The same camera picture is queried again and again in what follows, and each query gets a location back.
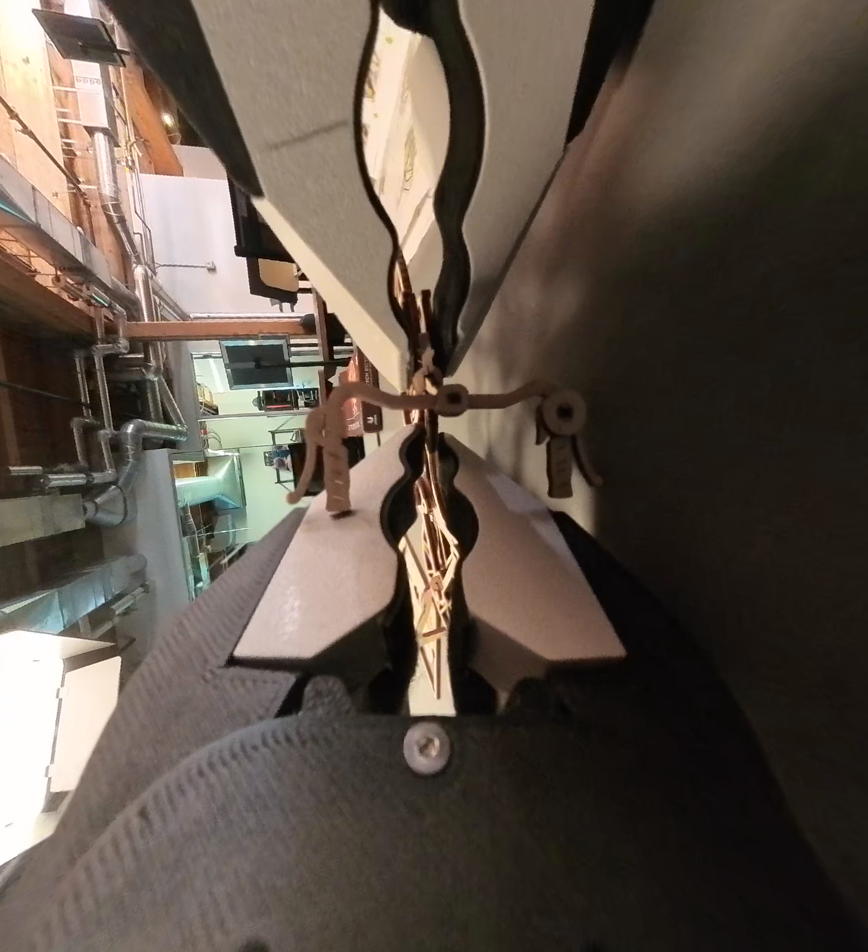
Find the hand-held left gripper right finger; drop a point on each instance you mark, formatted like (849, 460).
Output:
(545, 587)

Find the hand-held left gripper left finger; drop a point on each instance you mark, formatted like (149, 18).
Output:
(315, 587)

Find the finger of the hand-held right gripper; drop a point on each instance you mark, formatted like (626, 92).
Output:
(292, 97)
(523, 111)

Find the wooden model frame with wheel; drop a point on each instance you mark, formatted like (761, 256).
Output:
(434, 595)

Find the printed instruction sheet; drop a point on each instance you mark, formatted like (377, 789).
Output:
(411, 111)

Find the hanging black monitor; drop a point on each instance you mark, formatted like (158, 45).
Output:
(255, 363)

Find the silver pipe cluster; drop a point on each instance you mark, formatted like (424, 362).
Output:
(118, 446)

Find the wooden ceiling beam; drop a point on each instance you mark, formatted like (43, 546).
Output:
(211, 329)

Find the white studio light panel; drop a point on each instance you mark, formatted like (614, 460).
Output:
(17, 744)

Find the wall-mounted black monitor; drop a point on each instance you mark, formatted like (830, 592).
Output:
(80, 33)

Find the teal ventilation duct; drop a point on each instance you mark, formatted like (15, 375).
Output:
(211, 483)

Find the large silver ventilation duct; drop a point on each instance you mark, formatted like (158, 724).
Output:
(17, 201)

